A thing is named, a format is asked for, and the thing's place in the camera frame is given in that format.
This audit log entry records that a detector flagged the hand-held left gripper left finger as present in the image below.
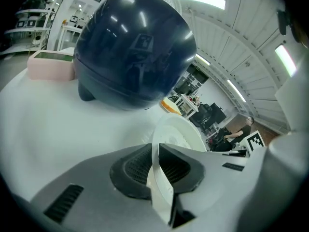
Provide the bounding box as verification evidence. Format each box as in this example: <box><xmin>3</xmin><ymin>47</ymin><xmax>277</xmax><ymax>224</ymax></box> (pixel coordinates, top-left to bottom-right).
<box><xmin>30</xmin><ymin>143</ymin><xmax>169</xmax><ymax>232</ymax></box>

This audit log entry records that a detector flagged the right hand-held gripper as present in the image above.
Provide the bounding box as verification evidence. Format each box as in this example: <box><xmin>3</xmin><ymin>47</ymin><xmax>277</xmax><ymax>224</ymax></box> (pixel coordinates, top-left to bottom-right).
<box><xmin>222</xmin><ymin>130</ymin><xmax>266</xmax><ymax>159</ymax></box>

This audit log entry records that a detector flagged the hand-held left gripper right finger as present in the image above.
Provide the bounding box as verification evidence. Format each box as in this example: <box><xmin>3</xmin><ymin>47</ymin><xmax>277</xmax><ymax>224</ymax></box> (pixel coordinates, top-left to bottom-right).
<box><xmin>158</xmin><ymin>143</ymin><xmax>266</xmax><ymax>232</ymax></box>

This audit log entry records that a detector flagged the white pot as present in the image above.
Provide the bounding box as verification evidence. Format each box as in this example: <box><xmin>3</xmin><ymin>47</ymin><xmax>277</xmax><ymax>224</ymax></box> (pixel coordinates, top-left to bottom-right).
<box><xmin>146</xmin><ymin>114</ymin><xmax>208</xmax><ymax>227</ymax></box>

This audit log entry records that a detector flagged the dark blue rice cooker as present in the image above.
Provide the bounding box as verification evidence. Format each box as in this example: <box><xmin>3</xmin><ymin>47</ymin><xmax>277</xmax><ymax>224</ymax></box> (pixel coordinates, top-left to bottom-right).
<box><xmin>73</xmin><ymin>0</ymin><xmax>197</xmax><ymax>111</ymax></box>

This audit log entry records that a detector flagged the black monitor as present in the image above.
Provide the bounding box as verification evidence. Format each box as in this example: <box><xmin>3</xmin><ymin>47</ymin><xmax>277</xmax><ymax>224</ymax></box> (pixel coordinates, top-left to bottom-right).
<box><xmin>209</xmin><ymin>102</ymin><xmax>228</xmax><ymax>126</ymax></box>

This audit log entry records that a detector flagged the black office chair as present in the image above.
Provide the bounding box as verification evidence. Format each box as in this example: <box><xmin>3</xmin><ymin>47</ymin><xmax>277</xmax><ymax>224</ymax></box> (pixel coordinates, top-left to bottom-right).
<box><xmin>190</xmin><ymin>103</ymin><xmax>213</xmax><ymax>131</ymax></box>

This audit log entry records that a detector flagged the white background table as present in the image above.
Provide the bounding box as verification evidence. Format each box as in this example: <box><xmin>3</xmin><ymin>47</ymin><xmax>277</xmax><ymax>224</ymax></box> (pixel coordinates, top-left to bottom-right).
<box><xmin>179</xmin><ymin>93</ymin><xmax>200</xmax><ymax>119</ymax></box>

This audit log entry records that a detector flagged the orange and white block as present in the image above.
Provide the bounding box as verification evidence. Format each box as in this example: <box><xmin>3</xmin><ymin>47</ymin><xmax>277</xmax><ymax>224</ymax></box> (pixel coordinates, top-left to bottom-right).
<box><xmin>161</xmin><ymin>96</ymin><xmax>183</xmax><ymax>116</ymax></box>

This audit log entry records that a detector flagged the pink box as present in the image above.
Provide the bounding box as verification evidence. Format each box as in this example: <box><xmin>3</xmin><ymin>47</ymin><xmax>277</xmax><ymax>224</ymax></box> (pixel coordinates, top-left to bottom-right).
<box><xmin>27</xmin><ymin>49</ymin><xmax>76</xmax><ymax>81</ymax></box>

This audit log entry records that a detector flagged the white storage shelf rack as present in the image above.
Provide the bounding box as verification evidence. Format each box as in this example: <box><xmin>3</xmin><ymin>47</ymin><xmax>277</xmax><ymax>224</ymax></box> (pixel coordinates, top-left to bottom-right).
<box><xmin>3</xmin><ymin>0</ymin><xmax>64</xmax><ymax>56</ymax></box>

